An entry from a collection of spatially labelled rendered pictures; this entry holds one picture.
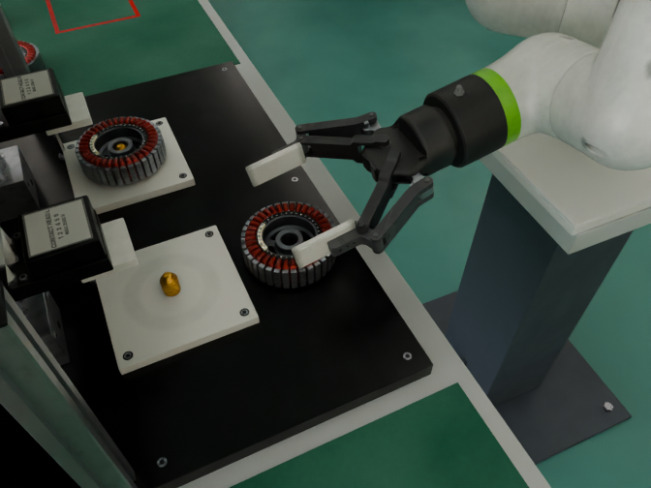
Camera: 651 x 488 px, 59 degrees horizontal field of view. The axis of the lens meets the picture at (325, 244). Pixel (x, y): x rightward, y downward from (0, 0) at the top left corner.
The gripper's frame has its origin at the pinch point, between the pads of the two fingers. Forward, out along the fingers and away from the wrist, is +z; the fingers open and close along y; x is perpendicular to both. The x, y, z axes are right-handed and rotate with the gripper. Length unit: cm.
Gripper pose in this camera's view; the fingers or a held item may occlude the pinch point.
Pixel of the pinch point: (280, 211)
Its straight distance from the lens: 62.9
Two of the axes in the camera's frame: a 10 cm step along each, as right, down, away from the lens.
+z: -8.9, 4.4, -1.2
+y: -4.2, -6.8, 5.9
